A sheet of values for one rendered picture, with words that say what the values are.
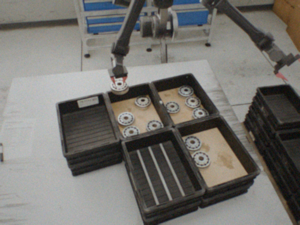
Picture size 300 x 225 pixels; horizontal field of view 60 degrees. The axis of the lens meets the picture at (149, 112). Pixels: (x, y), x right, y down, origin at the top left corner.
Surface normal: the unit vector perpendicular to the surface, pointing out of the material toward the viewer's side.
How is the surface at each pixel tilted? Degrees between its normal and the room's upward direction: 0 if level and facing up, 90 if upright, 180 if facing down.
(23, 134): 0
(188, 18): 90
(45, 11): 90
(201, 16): 90
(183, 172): 0
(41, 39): 0
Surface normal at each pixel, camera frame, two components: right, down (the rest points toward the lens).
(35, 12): 0.17, 0.73
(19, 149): 0.00, -0.67
